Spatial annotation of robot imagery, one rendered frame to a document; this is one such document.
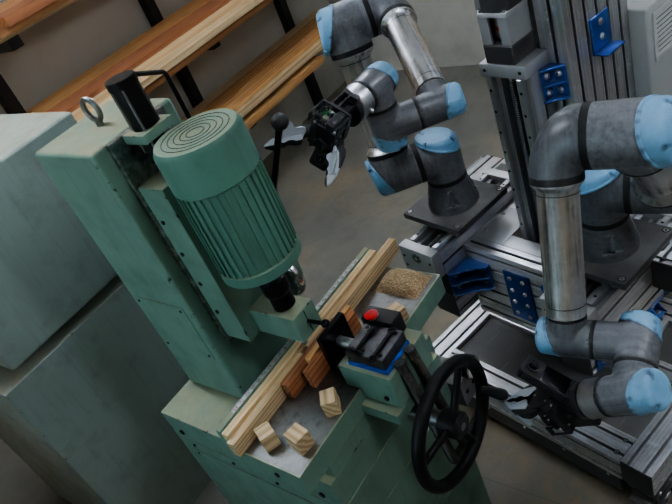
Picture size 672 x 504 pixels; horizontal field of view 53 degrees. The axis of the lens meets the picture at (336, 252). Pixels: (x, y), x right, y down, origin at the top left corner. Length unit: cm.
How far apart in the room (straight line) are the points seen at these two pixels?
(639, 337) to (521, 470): 110
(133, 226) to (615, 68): 122
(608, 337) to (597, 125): 40
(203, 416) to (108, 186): 66
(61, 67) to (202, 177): 268
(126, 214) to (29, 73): 240
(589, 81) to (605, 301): 53
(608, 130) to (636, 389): 44
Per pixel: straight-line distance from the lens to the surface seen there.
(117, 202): 139
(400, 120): 152
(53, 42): 382
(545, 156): 122
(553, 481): 231
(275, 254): 129
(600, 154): 119
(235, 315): 148
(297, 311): 143
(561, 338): 135
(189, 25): 373
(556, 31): 168
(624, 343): 133
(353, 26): 180
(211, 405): 176
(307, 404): 148
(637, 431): 213
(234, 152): 120
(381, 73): 150
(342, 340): 148
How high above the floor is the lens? 193
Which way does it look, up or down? 34 degrees down
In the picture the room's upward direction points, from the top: 24 degrees counter-clockwise
